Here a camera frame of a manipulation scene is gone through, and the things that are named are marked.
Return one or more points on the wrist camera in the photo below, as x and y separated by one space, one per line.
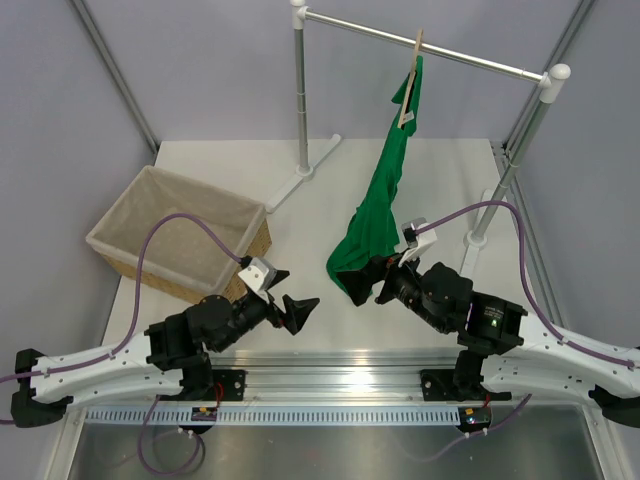
257 274
417 243

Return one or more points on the wooden clothes hanger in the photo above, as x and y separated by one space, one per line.
410 79

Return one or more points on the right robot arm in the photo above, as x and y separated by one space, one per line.
506 351

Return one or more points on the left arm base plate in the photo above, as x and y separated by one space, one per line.
225 385

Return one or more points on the aluminium mounting rail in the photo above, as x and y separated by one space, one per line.
393 377

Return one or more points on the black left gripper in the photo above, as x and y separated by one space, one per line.
295 312

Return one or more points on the white slotted cable duct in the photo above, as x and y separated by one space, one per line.
166 415

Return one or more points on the wicker basket with cloth liner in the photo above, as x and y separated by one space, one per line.
181 259

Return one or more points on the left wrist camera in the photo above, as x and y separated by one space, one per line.
257 274

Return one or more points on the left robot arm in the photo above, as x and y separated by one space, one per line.
170 359

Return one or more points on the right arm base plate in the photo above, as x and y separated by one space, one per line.
438 385

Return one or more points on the green t shirt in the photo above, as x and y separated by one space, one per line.
372 229

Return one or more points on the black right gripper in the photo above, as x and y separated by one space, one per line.
359 282

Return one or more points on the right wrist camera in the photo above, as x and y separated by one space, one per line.
417 243

